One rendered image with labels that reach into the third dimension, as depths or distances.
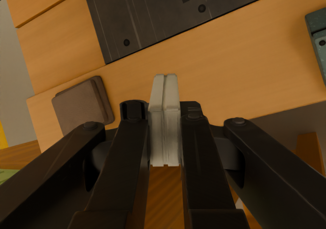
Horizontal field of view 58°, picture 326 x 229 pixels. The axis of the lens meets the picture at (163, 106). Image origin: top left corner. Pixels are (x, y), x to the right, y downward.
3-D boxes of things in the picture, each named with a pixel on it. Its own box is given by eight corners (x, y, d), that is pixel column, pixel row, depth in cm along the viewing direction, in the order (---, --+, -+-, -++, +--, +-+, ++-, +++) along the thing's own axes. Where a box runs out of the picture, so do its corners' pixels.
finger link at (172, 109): (163, 109, 13) (180, 108, 13) (165, 73, 20) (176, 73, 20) (165, 167, 14) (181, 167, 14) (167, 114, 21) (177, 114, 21)
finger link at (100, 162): (148, 173, 12) (77, 174, 13) (154, 125, 17) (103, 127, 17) (146, 141, 12) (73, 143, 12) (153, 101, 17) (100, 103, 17)
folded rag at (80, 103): (73, 137, 52) (60, 140, 49) (58, 93, 52) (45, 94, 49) (117, 121, 47) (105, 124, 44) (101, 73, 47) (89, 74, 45)
